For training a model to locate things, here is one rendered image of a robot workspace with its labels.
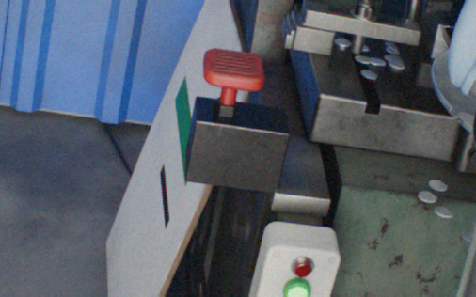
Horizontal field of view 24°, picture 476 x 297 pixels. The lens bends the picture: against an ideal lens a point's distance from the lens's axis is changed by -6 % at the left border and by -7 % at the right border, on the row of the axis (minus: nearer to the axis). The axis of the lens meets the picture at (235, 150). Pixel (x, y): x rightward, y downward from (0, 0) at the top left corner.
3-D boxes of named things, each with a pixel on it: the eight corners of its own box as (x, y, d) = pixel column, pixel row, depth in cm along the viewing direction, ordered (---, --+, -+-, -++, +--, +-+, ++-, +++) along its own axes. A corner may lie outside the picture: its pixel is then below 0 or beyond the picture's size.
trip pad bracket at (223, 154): (258, 285, 128) (294, 124, 119) (169, 273, 127) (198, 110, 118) (255, 256, 133) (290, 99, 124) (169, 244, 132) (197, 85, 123)
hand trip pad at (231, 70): (252, 148, 119) (266, 80, 116) (192, 140, 119) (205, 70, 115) (249, 117, 126) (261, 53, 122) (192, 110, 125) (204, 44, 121)
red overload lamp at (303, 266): (312, 281, 116) (317, 262, 115) (289, 279, 115) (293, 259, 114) (311, 275, 117) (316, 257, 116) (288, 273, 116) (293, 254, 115)
